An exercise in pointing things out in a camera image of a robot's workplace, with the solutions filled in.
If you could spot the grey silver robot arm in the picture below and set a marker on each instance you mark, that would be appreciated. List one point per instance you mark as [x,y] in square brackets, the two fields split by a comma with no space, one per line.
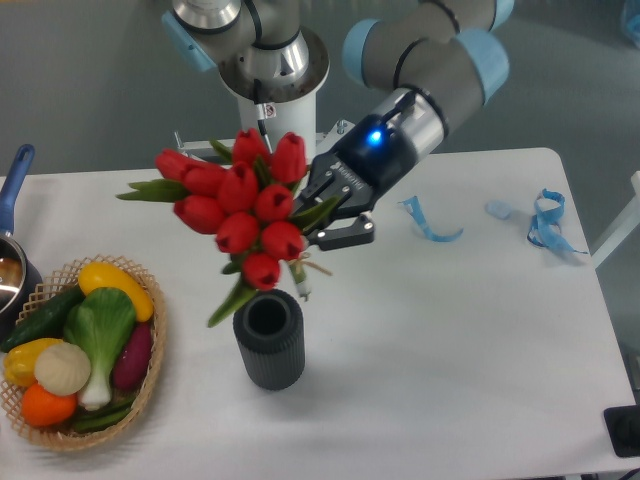
[438,65]

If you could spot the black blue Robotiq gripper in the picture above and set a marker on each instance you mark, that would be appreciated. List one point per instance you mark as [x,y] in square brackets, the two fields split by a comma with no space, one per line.
[348,180]

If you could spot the purple sweet potato toy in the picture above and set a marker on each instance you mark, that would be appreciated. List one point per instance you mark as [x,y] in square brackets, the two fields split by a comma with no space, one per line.
[131,366]

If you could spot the light blue small cap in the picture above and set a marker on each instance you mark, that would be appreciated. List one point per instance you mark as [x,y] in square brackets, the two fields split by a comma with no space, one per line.
[498,209]

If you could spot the green bok choy toy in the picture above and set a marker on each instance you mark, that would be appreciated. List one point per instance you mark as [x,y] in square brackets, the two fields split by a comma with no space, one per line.
[100,326]

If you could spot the woven wicker basket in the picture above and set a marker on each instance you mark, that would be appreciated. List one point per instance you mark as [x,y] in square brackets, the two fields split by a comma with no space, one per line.
[61,437]

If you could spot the dark grey ribbed vase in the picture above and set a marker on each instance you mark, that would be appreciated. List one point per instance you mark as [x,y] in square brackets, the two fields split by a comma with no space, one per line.
[269,331]

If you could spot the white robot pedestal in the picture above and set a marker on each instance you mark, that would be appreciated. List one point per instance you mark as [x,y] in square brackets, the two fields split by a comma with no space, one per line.
[298,116]

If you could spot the yellow bell pepper toy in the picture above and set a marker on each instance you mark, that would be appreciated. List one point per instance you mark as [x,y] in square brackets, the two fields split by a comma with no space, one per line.
[19,363]

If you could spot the red tulip bouquet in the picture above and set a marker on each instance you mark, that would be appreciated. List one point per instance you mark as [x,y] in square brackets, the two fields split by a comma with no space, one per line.
[246,205]

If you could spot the white frame at right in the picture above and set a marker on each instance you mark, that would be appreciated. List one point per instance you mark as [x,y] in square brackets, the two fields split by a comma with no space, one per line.
[619,229]

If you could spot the blue handled steel saucepan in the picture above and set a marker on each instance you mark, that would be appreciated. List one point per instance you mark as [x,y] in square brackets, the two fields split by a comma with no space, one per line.
[19,276]

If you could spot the blue knotted ribbon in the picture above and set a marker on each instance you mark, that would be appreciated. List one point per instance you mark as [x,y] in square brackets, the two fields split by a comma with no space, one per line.
[545,230]

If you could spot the black device at edge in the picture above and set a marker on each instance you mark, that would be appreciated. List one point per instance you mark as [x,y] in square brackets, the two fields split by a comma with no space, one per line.
[622,424]

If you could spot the yellow squash toy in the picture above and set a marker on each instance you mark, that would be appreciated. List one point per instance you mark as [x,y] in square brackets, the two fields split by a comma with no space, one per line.
[97,275]

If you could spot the green pea pods toy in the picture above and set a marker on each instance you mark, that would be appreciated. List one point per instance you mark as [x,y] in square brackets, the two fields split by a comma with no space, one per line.
[103,418]

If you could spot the green cucumber toy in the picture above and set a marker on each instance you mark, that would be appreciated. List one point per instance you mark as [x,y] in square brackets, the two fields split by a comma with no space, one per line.
[45,322]

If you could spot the blue curved ribbon strip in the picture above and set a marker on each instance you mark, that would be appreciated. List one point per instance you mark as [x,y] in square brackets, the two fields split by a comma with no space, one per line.
[413,207]

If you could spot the orange fruit toy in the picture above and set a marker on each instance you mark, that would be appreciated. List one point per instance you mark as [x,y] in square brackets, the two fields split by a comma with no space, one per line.
[40,408]

